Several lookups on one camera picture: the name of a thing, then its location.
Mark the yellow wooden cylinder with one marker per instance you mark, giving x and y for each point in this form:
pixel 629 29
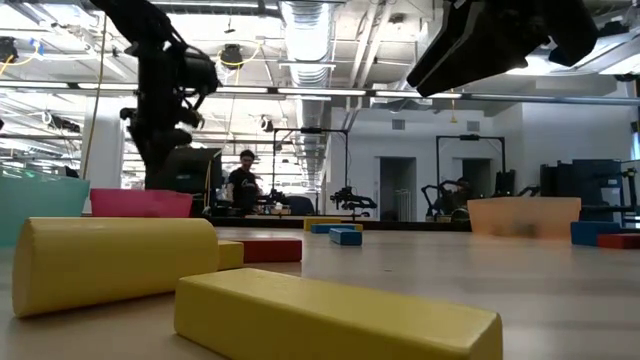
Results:
pixel 110 265

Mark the red wooden block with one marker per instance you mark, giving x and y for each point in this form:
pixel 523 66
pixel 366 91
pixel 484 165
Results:
pixel 622 241
pixel 272 251

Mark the white column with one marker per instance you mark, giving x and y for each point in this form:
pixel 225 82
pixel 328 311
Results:
pixel 102 150

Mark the black background rig frame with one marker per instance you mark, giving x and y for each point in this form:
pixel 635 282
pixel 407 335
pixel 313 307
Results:
pixel 310 131
pixel 470 137

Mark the person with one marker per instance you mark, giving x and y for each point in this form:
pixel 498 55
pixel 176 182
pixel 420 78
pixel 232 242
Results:
pixel 243 187
pixel 460 197

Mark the teal plastic bin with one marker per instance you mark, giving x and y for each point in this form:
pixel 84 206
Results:
pixel 40 197

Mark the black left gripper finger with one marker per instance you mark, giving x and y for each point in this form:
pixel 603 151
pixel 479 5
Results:
pixel 176 139
pixel 150 160

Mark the black monitor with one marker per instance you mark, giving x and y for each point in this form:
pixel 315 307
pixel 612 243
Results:
pixel 200 175

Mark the overhead light bar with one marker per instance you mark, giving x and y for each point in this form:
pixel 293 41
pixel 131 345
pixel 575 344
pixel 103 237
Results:
pixel 350 93

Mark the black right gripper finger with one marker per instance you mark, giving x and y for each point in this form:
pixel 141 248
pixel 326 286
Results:
pixel 435 60
pixel 490 45

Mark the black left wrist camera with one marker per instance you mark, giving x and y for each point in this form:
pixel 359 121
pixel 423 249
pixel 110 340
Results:
pixel 200 72

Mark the orange plastic bin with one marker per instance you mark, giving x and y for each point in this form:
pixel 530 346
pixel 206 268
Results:
pixel 525 215

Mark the red plastic bin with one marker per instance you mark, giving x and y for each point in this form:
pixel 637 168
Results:
pixel 140 204

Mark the silver round ceiling duct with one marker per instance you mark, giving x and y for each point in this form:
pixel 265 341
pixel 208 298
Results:
pixel 307 45

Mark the black cabinet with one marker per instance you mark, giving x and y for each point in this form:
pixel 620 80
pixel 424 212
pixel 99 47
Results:
pixel 590 187

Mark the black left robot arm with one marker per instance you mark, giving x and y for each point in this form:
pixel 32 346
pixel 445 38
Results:
pixel 145 30

